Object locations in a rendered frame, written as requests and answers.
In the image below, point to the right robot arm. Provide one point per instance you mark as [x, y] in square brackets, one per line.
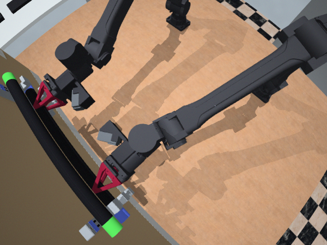
[79, 59]

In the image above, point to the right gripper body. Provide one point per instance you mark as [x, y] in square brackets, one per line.
[54, 89]

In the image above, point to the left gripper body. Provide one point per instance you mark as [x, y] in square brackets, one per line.
[126, 168]

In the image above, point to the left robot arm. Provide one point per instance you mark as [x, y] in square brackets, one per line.
[304, 45]

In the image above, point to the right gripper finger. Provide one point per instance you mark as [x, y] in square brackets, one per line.
[56, 105]
[48, 99]

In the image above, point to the black bar with blue ends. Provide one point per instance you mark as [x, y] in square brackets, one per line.
[79, 164]

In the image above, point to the black bar with green ends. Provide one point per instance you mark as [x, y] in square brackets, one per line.
[70, 175]

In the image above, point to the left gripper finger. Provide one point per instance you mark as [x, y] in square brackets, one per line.
[115, 180]
[105, 175]

